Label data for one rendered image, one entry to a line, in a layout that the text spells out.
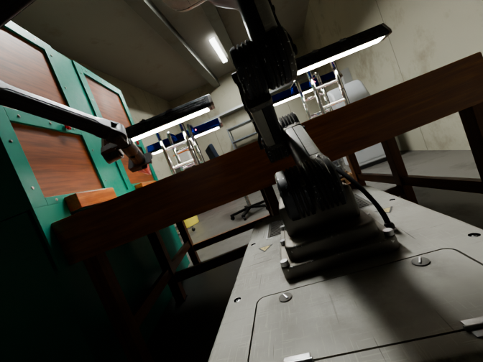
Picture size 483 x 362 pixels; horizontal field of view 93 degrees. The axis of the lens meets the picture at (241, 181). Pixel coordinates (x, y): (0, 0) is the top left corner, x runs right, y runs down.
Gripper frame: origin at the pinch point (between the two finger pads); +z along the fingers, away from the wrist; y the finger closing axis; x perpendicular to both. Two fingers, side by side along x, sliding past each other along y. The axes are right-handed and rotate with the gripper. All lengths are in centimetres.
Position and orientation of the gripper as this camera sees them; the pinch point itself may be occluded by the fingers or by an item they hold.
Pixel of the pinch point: (149, 172)
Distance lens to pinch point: 116.3
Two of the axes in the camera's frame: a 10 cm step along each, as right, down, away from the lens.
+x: 2.7, 7.5, -6.1
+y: -9.5, 3.2, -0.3
